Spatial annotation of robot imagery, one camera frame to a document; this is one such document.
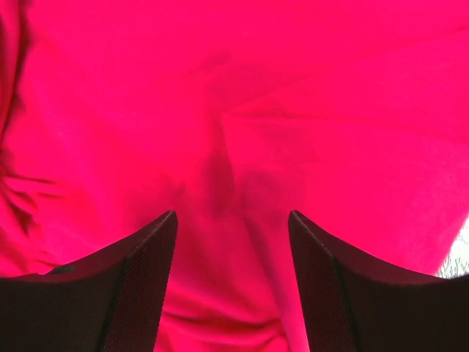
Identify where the floral patterned table cloth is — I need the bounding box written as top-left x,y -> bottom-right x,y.
436,221 -> 469,279

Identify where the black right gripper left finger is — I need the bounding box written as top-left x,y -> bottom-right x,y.
1,211 -> 177,352

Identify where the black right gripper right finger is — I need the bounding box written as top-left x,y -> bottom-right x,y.
288,210 -> 468,352

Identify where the red t shirt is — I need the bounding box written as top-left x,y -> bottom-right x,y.
1,1 -> 468,351

